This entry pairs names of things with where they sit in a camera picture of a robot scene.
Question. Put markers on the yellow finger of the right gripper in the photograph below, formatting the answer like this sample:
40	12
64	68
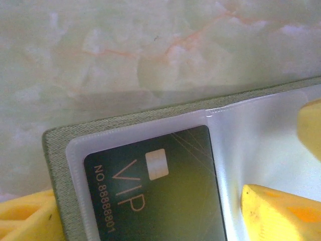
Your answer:
312	128

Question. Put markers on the black VIP card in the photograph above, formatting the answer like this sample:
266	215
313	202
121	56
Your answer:
175	190

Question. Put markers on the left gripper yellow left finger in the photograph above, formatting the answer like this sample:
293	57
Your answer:
22	216

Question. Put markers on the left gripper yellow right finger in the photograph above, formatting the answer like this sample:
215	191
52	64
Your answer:
276	216

